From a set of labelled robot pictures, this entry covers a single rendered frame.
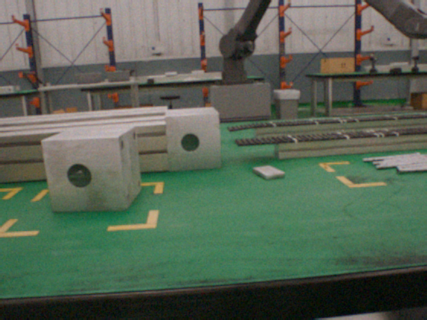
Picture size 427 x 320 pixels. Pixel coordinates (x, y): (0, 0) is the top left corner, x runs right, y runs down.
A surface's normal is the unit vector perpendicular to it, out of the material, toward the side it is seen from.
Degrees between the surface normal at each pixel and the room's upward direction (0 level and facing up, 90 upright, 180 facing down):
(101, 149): 90
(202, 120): 90
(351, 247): 0
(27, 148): 90
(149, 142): 90
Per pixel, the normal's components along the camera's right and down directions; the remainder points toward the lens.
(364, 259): -0.05, -0.97
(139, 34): 0.06, 0.24
